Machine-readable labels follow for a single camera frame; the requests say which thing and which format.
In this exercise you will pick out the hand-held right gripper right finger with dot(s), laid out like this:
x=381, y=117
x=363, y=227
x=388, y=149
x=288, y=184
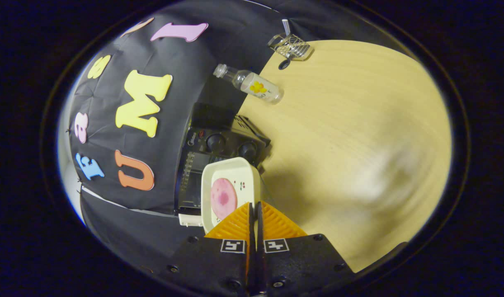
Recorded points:
x=301, y=264

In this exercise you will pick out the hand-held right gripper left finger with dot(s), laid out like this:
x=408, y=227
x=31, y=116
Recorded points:
x=210, y=264

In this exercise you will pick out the pink ham slice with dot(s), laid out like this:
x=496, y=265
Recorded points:
x=223, y=198

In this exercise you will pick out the cream rectangular plate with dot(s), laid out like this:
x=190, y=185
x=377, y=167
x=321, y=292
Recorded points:
x=246, y=173

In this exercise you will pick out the black electric oven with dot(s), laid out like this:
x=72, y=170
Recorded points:
x=227, y=142

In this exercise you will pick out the clear bottle with yellow print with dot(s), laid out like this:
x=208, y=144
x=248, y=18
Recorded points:
x=256, y=86

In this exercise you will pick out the small black bottle cap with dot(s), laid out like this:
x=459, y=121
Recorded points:
x=284, y=64

